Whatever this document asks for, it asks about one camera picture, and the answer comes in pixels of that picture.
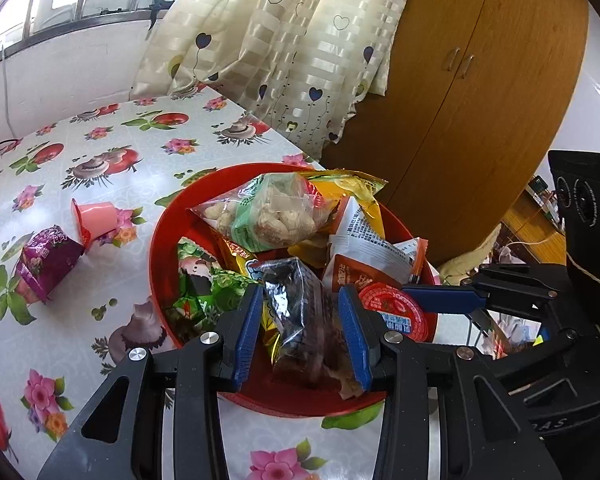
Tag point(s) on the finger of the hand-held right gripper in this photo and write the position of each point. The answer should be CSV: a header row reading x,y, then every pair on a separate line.
x,y
535,365
440,297

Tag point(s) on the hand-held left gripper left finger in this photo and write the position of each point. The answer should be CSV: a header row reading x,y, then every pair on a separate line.
x,y
245,332

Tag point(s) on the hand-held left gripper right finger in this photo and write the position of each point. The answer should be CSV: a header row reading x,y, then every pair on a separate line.
x,y
355,335

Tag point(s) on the red lid jelly cup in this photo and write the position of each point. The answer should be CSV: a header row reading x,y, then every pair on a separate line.
x,y
390,307

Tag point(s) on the dark cake clear packet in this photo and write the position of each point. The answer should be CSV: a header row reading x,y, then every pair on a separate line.
x,y
300,320

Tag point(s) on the green snack packet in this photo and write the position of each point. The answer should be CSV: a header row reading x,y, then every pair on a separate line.
x,y
205,280

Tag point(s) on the orange and white snack packet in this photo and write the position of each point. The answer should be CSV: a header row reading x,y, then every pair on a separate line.
x,y
365,245

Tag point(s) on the red woven plastic basket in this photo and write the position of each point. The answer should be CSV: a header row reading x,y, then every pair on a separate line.
x,y
172,240

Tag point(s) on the clear puffed snack bag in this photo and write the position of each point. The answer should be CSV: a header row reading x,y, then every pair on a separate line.
x,y
260,215

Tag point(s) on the cream cloth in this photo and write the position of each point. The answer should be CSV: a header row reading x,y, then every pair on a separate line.
x,y
467,260

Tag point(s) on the cluttered wooden desk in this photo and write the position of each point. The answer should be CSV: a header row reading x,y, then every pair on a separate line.
x,y
530,220

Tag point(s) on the large yellow snack packet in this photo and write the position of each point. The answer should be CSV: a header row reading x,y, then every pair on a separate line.
x,y
360,187

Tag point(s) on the wooden wardrobe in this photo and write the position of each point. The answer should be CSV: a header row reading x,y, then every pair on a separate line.
x,y
480,85

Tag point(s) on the pink jelly cup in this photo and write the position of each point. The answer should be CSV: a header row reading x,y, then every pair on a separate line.
x,y
97,220

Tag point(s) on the purple snack cup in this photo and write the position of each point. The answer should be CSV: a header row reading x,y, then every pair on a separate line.
x,y
45,265

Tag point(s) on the cream heart print curtain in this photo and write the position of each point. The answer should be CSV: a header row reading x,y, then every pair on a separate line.
x,y
280,35

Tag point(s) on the black wall hook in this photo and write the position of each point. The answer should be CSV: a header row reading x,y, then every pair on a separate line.
x,y
157,5

